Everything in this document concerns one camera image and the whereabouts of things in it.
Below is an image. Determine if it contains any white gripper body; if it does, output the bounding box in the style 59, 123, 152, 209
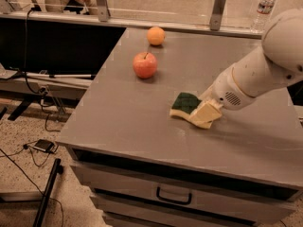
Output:
199, 63, 257, 111

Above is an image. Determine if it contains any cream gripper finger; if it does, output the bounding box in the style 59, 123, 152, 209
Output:
189, 100, 222, 130

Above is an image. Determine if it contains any green and yellow sponge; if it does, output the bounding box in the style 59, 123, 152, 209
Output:
169, 92, 201, 120

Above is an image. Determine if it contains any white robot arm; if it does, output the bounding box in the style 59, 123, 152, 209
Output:
189, 9, 303, 129

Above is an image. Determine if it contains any red apple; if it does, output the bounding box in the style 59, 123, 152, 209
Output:
133, 52, 157, 79

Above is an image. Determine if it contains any grey drawer cabinet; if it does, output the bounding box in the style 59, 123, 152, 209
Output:
58, 28, 303, 227

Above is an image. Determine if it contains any orange fruit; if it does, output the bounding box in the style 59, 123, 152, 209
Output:
147, 26, 165, 45

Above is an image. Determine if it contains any clear plastic water bottle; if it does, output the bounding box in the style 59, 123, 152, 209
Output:
250, 0, 276, 33

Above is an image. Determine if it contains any black metal stand leg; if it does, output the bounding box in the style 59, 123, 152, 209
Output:
33, 158, 63, 227

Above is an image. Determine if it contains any black power adapter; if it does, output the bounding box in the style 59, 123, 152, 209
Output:
33, 139, 54, 153

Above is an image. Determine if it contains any low grey bench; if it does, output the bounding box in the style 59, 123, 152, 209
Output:
0, 64, 93, 121

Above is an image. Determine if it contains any black drawer handle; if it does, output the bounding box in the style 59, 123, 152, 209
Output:
156, 186, 192, 205

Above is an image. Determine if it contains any right metal bracket post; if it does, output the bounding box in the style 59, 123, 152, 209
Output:
209, 0, 226, 31

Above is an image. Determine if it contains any metal bracket post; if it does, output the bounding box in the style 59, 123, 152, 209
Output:
96, 0, 110, 22
209, 0, 226, 31

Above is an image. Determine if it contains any left metal bracket post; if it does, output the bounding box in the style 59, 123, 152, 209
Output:
96, 0, 110, 22

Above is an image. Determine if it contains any black hanging cable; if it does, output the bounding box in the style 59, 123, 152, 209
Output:
22, 9, 48, 96

